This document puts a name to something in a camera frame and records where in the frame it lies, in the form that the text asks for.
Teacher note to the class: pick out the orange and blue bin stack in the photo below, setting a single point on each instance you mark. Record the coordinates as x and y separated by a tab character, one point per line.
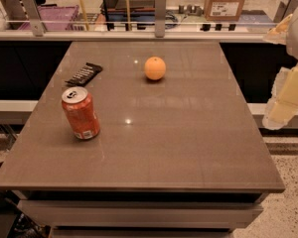
135	11

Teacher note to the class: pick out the purple plastic crate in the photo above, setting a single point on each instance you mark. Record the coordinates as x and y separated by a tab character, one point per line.
58	18

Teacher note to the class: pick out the grey railing post left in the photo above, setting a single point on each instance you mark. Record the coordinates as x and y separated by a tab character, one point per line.
37	27

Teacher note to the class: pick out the black snack bar wrapper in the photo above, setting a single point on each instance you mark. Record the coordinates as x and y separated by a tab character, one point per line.
83	76

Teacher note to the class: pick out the grey table drawer unit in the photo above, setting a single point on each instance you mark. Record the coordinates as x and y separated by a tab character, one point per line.
190	216

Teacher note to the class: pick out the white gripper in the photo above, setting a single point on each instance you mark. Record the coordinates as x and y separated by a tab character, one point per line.
283	101

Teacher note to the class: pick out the orange fruit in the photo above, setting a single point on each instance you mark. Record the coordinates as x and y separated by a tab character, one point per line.
155	68

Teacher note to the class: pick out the red coke can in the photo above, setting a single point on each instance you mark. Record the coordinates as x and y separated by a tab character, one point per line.
77	103

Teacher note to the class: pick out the grey railing post middle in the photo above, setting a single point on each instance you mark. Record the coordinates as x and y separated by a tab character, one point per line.
160	13

